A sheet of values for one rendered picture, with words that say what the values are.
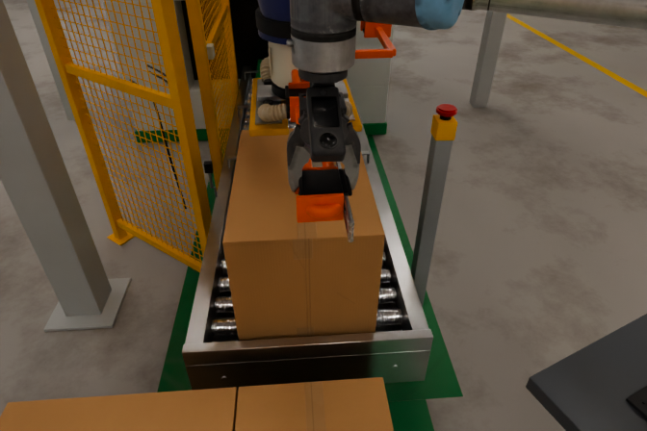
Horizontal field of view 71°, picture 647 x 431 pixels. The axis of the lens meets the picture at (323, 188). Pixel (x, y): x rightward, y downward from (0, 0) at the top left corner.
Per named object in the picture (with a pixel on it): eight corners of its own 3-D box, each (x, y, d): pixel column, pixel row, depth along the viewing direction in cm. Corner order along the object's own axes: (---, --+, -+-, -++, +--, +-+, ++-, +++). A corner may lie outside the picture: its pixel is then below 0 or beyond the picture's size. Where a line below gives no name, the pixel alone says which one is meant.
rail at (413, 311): (335, 88, 332) (335, 63, 321) (343, 88, 332) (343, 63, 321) (406, 371, 142) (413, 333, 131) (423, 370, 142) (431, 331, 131)
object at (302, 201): (295, 191, 79) (294, 167, 76) (337, 190, 79) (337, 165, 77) (297, 223, 72) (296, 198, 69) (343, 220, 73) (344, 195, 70)
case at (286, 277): (250, 219, 182) (241, 129, 159) (349, 215, 184) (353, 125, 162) (239, 346, 133) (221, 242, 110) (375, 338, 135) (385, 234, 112)
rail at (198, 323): (245, 91, 328) (243, 65, 317) (252, 91, 328) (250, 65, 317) (194, 386, 138) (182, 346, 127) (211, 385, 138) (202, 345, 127)
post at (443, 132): (403, 308, 214) (432, 114, 158) (418, 307, 215) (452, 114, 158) (407, 319, 209) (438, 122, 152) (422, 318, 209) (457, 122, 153)
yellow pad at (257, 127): (253, 83, 143) (251, 67, 140) (285, 82, 144) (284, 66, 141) (249, 137, 115) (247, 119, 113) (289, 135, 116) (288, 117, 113)
